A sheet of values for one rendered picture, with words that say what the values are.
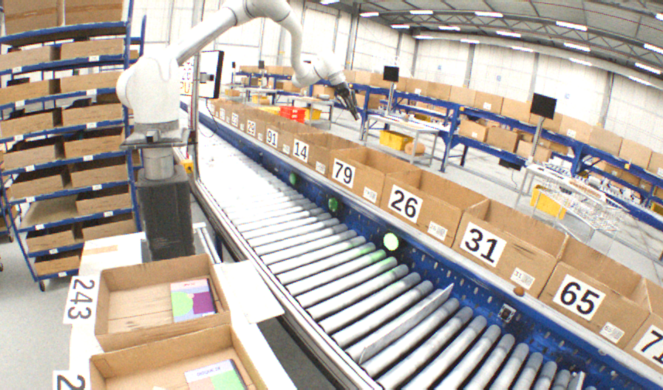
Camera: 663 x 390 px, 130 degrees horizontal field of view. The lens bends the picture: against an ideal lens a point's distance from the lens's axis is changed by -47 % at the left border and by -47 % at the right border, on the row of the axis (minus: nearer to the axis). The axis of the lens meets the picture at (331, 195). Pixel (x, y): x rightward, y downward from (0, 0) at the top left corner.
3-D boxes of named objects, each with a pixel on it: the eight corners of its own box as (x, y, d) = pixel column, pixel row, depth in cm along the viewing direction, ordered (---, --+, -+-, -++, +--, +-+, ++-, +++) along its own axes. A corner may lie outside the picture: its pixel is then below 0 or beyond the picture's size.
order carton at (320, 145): (290, 159, 186) (292, 133, 179) (326, 155, 204) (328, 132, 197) (326, 179, 159) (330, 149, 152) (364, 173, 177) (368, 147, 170)
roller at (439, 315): (351, 374, 70) (354, 365, 68) (449, 302, 102) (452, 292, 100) (363, 386, 67) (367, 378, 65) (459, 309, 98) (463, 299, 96)
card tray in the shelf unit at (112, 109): (63, 126, 118) (61, 110, 114) (71, 119, 139) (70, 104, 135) (121, 118, 143) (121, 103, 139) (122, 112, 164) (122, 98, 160)
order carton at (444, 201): (377, 209, 132) (385, 174, 125) (415, 198, 150) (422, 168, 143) (449, 250, 104) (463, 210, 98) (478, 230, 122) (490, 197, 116)
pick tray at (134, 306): (108, 292, 73) (100, 268, 69) (211, 275, 94) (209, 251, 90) (107, 360, 52) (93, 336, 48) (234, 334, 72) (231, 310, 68)
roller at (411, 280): (311, 331, 84) (312, 321, 82) (411, 277, 115) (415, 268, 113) (320, 342, 80) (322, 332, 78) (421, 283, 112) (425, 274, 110)
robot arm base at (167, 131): (121, 148, 68) (120, 128, 65) (137, 131, 86) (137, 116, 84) (179, 145, 75) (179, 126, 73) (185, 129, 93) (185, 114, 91)
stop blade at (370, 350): (358, 364, 72) (364, 345, 68) (444, 300, 100) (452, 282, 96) (359, 364, 72) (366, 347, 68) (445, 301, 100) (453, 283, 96)
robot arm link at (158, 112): (141, 126, 70) (143, 49, 61) (125, 118, 78) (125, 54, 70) (188, 119, 82) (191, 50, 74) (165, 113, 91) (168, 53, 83)
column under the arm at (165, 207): (143, 278, 84) (124, 192, 71) (140, 241, 103) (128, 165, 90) (210, 265, 98) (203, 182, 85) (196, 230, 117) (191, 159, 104)
